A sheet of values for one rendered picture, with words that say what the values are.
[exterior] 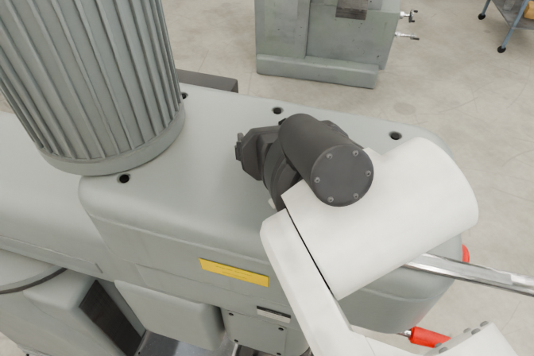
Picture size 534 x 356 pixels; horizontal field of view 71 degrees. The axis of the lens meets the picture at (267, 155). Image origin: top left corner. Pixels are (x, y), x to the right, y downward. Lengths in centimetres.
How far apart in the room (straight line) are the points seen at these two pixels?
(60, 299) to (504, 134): 355
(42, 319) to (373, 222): 86
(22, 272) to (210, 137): 52
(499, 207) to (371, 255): 301
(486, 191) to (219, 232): 295
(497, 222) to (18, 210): 289
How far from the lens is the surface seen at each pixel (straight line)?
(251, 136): 39
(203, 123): 54
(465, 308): 267
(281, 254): 22
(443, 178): 23
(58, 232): 69
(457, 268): 43
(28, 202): 72
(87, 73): 41
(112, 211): 48
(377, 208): 22
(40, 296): 90
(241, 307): 62
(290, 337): 76
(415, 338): 60
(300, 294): 21
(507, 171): 351
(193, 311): 72
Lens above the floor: 225
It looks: 47 degrees down
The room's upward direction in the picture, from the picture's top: straight up
